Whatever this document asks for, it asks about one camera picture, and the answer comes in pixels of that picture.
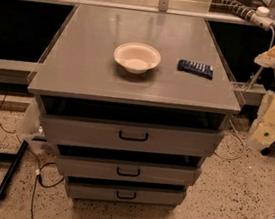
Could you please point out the grey bottom drawer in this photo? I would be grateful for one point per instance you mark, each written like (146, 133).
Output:
(125, 194)

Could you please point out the grey drawer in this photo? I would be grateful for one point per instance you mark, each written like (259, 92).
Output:
(127, 171)
(125, 194)
(64, 130)

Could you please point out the grey middle drawer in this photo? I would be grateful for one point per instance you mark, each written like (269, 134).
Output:
(127, 171)

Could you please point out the grey drawer cabinet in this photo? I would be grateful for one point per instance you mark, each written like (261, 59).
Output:
(80, 78)

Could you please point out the grey top drawer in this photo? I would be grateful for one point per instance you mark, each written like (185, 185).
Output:
(64, 130)

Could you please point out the dark blue snack packet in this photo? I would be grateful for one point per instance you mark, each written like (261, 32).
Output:
(199, 69)

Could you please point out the white power strip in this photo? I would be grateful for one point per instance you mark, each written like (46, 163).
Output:
(259, 17)

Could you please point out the black pole on floor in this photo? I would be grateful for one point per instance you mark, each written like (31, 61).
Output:
(13, 167)

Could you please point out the grey metal frame rail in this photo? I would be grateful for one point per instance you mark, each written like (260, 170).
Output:
(17, 72)

